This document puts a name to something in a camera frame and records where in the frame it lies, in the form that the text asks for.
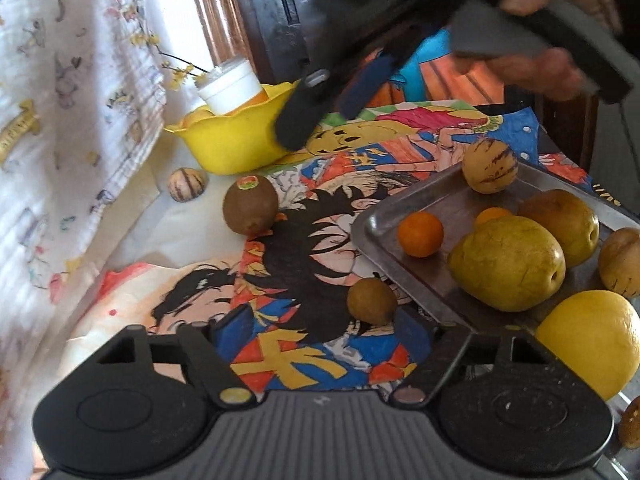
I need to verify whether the striped pepino melon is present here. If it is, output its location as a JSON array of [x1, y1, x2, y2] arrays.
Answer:
[[167, 167, 207, 203], [598, 227, 640, 298], [461, 139, 519, 195]]

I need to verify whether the white printed cloth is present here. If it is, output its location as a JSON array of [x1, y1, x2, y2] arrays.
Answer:
[[0, 0, 171, 461]]

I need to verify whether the yellow flower twig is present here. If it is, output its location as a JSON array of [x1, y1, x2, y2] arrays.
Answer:
[[129, 30, 208, 92]]

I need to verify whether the dark metal frame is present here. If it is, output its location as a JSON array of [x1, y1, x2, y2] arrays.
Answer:
[[227, 0, 313, 87]]

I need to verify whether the white plastic jar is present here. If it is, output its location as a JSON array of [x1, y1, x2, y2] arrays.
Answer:
[[196, 57, 264, 116]]

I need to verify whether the large yellow-green pear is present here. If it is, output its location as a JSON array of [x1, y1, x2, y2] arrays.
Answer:
[[447, 215, 567, 312]]

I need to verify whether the colourful cartoon drawing sheet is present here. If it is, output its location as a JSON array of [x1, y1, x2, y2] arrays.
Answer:
[[270, 100, 621, 206]]

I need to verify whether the yellow fruit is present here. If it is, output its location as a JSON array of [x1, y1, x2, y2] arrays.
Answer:
[[181, 107, 213, 128]]

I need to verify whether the small orange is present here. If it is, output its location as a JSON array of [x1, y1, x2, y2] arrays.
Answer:
[[397, 211, 445, 258], [474, 206, 513, 226]]

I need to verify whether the cartoon boy printed sheet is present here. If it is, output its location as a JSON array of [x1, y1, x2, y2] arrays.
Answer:
[[150, 157, 441, 393]]

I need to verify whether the brownish green pear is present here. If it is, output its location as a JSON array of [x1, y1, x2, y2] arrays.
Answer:
[[516, 189, 600, 268]]

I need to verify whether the yellow lemon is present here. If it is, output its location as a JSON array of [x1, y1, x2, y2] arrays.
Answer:
[[535, 290, 640, 402]]

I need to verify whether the small brown kiwi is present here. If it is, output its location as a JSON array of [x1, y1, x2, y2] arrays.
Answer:
[[346, 277, 397, 326]]

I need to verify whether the yellow plastic bowl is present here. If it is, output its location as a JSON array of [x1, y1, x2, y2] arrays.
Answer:
[[165, 81, 302, 176]]

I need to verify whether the brown kiwi with sticker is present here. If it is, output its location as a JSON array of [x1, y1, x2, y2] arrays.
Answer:
[[222, 175, 279, 237]]

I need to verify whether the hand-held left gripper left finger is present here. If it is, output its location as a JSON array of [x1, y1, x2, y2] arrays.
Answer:
[[94, 304, 254, 409]]

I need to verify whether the metal tray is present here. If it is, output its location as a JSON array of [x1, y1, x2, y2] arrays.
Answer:
[[350, 159, 640, 480]]

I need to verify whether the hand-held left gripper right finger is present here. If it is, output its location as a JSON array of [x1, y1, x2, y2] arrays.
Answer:
[[389, 306, 557, 407]]

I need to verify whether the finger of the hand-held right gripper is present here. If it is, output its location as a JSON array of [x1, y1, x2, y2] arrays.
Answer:
[[341, 24, 427, 118], [275, 66, 347, 154]]

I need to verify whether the brown wooden frame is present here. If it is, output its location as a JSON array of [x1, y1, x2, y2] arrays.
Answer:
[[184, 0, 257, 77]]

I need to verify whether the wall poster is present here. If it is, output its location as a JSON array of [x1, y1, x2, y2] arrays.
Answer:
[[360, 27, 507, 107]]

